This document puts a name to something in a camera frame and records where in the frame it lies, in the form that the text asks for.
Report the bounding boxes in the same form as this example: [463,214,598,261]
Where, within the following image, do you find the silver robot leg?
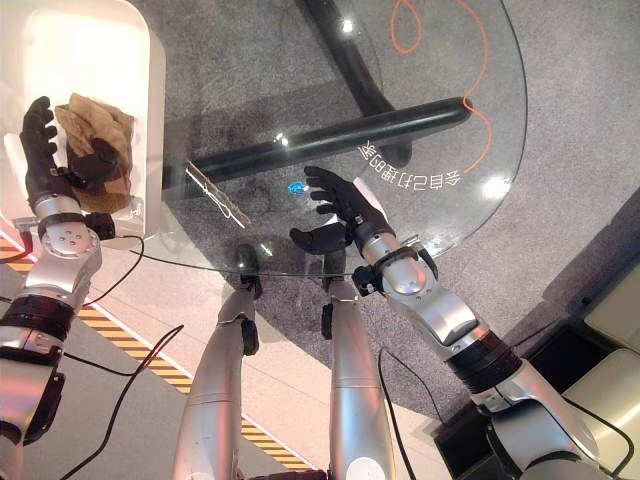
[168,243,265,480]
[319,248,417,480]

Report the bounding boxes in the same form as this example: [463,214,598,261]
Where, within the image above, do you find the white basket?
[0,0,167,240]

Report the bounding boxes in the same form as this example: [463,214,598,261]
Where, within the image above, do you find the dark floor socket box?
[433,418,502,472]

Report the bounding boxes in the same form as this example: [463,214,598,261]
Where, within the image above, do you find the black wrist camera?
[351,265,385,297]
[83,211,118,242]

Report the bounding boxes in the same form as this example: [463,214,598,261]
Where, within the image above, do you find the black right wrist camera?
[351,265,385,297]

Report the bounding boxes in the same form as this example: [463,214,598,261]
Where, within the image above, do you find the brown cloth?
[53,91,137,215]

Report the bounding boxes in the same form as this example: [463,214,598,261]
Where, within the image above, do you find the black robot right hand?
[289,165,395,255]

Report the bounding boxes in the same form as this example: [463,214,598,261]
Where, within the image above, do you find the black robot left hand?
[19,95,122,204]

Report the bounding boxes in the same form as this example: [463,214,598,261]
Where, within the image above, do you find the yellow black hazard tape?
[0,236,312,472]

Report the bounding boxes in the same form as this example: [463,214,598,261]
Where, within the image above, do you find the silver robot right leg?
[319,248,417,480]

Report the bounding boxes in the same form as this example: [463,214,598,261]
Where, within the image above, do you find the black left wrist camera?
[83,211,118,242]

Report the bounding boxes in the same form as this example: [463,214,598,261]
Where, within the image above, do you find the thin black cable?
[376,346,418,480]
[558,393,637,476]
[113,233,357,307]
[58,323,186,477]

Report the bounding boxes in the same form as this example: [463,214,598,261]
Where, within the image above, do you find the silver robot left leg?
[168,243,265,480]

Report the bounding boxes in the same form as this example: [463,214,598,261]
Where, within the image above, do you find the beige cushioned furniture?
[523,277,640,474]

